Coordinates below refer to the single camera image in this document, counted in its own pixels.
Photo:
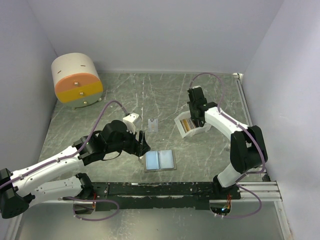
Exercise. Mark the aluminium frame rail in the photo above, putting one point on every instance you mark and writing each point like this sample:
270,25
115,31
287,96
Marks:
238,78

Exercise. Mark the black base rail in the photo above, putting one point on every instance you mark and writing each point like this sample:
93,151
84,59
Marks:
157,195

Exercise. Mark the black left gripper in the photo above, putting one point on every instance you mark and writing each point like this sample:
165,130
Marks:
138,147

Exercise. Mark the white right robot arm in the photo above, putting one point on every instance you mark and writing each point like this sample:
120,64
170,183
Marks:
247,145

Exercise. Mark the white grey credit card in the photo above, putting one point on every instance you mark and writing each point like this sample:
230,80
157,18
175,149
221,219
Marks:
153,125

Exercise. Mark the white card tray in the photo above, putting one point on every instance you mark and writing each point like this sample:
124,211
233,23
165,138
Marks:
187,128

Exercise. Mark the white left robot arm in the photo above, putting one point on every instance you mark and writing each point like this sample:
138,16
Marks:
24,188

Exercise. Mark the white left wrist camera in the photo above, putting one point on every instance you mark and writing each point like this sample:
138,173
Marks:
131,120

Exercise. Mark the round drawer cabinet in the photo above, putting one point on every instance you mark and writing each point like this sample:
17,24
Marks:
76,81

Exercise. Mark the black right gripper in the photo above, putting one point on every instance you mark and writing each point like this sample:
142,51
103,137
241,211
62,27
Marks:
190,105

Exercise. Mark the blue silver card holder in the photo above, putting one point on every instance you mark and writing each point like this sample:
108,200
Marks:
158,161

